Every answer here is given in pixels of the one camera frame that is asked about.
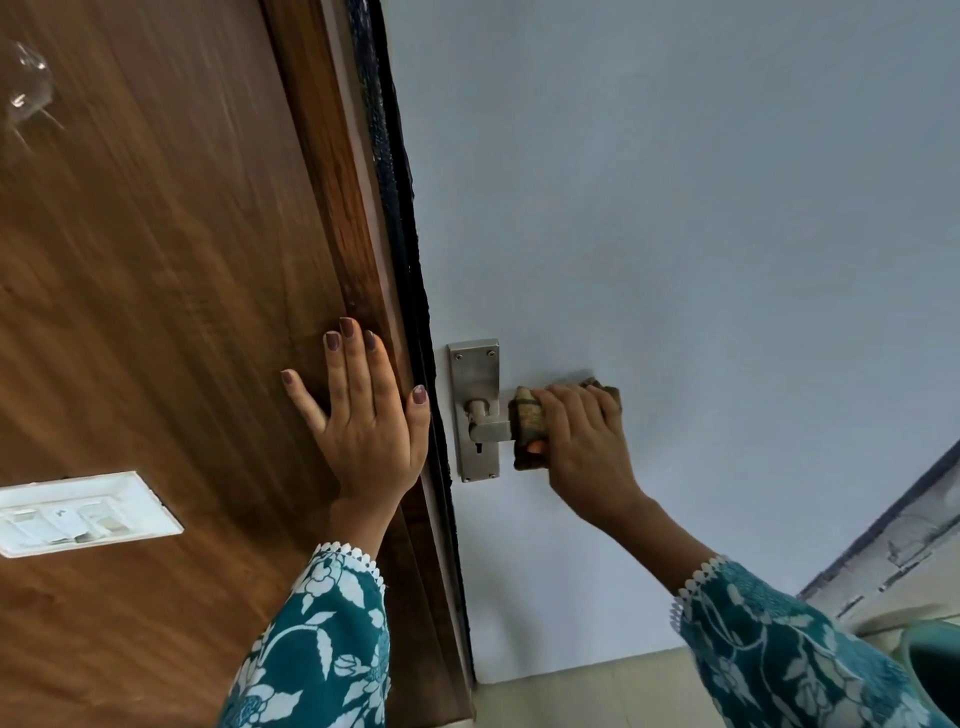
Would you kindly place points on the pale grey door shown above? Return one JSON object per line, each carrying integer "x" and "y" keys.
{"x": 675, "y": 225}

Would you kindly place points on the person's right forearm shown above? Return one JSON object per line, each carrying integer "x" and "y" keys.
{"x": 757, "y": 637}

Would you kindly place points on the white switch plate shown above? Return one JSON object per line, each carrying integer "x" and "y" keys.
{"x": 75, "y": 514}

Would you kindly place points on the person's left forearm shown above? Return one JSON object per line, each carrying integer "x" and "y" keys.
{"x": 330, "y": 630}

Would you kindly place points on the clear plastic wall hook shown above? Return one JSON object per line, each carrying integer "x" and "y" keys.
{"x": 26, "y": 90}

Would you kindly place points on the person's left hand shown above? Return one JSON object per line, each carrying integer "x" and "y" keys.
{"x": 371, "y": 442}

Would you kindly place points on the person's left little finger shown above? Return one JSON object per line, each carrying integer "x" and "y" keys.
{"x": 304, "y": 401}

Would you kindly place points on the person's left thumb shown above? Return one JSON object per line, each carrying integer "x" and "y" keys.
{"x": 418, "y": 420}

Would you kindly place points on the person's right hand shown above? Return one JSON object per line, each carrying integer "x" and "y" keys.
{"x": 589, "y": 457}

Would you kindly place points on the brown wooden door frame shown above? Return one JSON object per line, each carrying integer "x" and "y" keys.
{"x": 352, "y": 247}

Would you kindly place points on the black door seal strip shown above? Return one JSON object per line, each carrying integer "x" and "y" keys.
{"x": 394, "y": 172}

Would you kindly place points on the brown wooden wall panel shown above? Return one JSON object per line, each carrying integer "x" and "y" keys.
{"x": 165, "y": 262}

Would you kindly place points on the brown cleaning cloth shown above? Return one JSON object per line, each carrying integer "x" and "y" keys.
{"x": 527, "y": 424}

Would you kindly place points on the teal plastic bucket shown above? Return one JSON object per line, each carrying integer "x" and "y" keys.
{"x": 934, "y": 667}

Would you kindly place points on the person's left middle finger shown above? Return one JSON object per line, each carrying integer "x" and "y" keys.
{"x": 355, "y": 364}

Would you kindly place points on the person's right thumb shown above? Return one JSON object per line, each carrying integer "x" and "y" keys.
{"x": 537, "y": 448}

